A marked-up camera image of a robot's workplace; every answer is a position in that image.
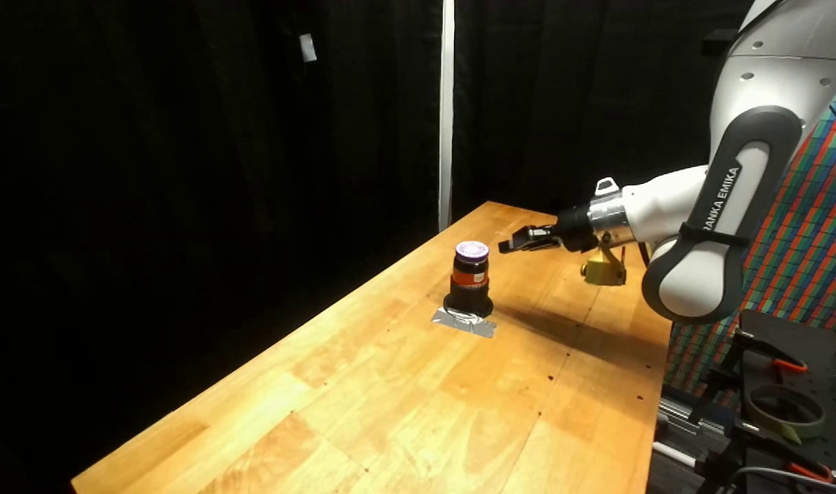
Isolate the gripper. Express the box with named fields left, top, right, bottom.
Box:
left=498, top=205, right=601, bottom=255

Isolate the dark jar with purple lid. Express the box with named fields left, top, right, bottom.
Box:
left=444, top=240, right=494, bottom=319

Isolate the yellow plastic holder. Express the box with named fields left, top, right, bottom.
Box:
left=581, top=247, right=628, bottom=287

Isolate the grey tape patch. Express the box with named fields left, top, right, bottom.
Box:
left=431, top=306, right=498, bottom=339

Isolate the white vertical pole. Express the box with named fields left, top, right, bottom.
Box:
left=438, top=0, right=456, bottom=233

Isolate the colourful patterned panel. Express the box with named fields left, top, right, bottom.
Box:
left=663, top=62, right=836, bottom=400

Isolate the roll of tape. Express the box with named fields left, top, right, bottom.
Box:
left=743, top=384, right=827, bottom=445

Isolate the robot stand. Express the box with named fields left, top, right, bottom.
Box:
left=654, top=309, right=836, bottom=494

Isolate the black curtain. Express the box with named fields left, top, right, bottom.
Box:
left=0, top=0, right=761, bottom=494

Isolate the black clamp with orange handle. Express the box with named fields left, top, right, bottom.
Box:
left=732, top=329, right=811, bottom=375
left=783, top=460, right=836, bottom=485

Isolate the grey cable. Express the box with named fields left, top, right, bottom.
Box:
left=723, top=466, right=836, bottom=494

